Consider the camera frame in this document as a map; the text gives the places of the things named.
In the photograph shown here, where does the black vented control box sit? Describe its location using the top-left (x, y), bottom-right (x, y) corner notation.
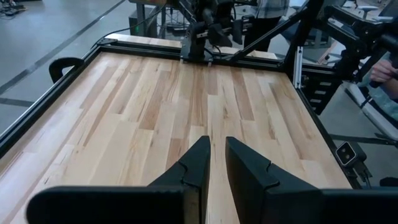
top-left (300, 70), bottom-right (341, 116)

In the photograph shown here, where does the person's hand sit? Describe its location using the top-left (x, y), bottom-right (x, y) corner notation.
top-left (369, 58), bottom-right (398, 83)

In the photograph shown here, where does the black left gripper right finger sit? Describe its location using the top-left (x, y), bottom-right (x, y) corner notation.
top-left (225, 136), bottom-right (398, 224)

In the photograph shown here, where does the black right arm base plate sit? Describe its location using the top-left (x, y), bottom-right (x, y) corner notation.
top-left (179, 46), bottom-right (220, 65)

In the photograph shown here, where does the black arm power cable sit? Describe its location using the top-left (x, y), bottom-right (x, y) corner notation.
top-left (90, 2), bottom-right (167, 44)

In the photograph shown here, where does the person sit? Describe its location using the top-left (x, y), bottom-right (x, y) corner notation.
top-left (357, 51), bottom-right (398, 125)
top-left (244, 0), bottom-right (290, 52)

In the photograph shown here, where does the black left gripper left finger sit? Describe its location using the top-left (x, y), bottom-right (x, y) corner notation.
top-left (26, 135), bottom-right (211, 224)

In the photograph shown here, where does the white chair frame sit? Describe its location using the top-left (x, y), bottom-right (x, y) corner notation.
top-left (345, 82), bottom-right (398, 142)

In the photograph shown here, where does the black box with green light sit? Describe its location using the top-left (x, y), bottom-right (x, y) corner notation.
top-left (128, 2), bottom-right (159, 39)

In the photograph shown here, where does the table-level camera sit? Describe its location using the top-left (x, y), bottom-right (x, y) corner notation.
top-left (335, 141), bottom-right (368, 169)

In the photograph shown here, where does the black aluminium table frame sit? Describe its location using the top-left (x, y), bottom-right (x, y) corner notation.
top-left (0, 0), bottom-right (363, 189)

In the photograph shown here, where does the black frame hook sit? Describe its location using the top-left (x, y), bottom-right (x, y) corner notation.
top-left (49, 57), bottom-right (85, 84)

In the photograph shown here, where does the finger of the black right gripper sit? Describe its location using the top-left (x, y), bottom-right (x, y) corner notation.
top-left (232, 19), bottom-right (244, 45)
top-left (207, 23), bottom-right (233, 48)

